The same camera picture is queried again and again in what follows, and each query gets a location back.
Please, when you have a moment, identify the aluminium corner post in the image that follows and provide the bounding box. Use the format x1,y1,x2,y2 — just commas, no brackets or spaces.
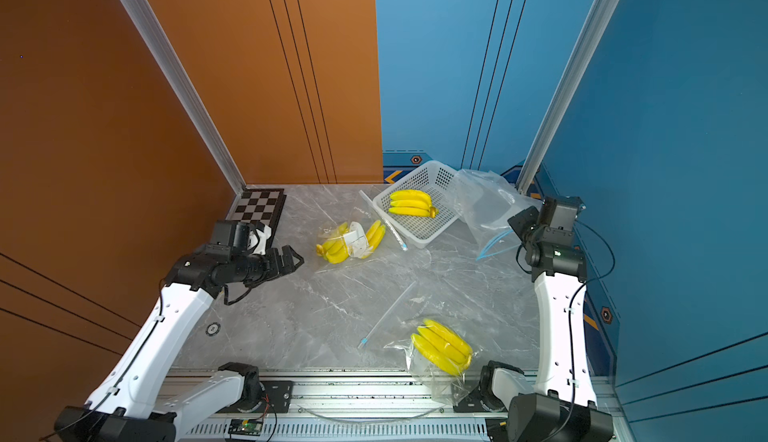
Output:
516,0,620,195
119,0,246,194

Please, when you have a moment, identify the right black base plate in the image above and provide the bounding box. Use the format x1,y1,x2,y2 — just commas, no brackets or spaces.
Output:
451,381,503,413

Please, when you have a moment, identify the zip-top bag blue zipper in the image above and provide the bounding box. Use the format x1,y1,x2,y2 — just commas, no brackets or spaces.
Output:
447,170,542,260

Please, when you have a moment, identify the near zip-top bag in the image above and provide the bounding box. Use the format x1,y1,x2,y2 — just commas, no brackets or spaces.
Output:
358,281,482,405

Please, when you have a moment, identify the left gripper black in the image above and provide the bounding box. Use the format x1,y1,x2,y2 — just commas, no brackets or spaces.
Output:
233,243,305,287

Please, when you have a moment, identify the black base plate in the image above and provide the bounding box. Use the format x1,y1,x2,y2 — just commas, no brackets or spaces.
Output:
451,381,503,413
231,380,294,414

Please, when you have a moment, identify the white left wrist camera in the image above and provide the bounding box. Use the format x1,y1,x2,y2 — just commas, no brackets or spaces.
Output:
248,226,272,256

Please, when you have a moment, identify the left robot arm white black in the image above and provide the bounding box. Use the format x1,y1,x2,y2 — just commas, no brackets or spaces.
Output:
53,220,304,441

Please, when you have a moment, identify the left aluminium corner post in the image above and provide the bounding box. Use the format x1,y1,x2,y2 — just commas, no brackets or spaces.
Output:
119,0,246,194

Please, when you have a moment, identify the white perforated plastic basket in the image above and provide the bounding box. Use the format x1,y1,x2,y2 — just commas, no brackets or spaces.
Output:
373,161,459,248

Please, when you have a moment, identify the right aluminium corner post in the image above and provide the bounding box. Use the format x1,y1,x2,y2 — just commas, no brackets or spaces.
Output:
516,0,620,195

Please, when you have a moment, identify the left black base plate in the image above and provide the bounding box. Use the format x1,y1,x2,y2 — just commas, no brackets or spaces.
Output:
231,380,294,414

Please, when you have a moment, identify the left green circuit board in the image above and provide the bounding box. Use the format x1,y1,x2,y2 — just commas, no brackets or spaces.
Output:
227,418,264,437

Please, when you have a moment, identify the black brown checkerboard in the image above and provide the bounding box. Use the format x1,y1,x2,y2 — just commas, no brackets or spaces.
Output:
227,188,286,247

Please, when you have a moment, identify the yellow banana bunch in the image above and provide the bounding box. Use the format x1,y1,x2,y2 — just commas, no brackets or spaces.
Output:
388,190,439,219
315,220,387,265
411,319,474,377

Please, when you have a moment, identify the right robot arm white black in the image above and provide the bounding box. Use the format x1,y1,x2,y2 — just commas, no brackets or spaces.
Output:
479,197,614,441

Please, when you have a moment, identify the zip-top bag with label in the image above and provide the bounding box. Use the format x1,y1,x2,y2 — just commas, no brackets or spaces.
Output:
310,189,411,273

